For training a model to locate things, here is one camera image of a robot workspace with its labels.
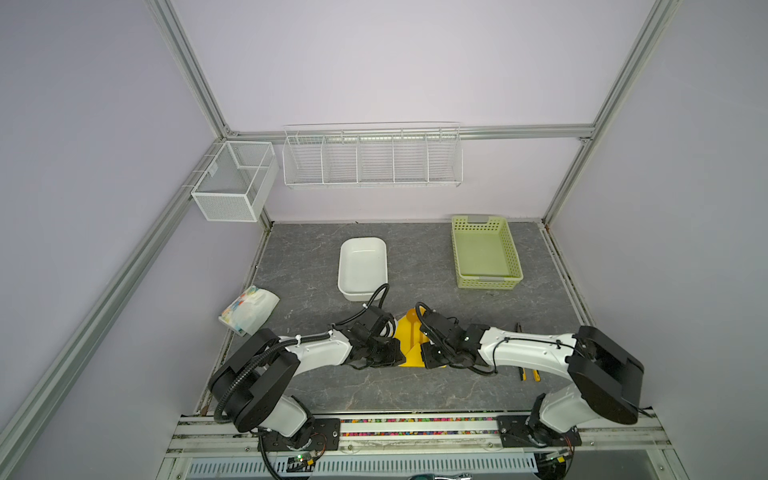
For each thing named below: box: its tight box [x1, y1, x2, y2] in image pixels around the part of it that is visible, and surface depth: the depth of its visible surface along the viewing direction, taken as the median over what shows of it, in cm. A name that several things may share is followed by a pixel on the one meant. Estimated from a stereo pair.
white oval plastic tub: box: [337, 237, 388, 302], surface depth 107 cm
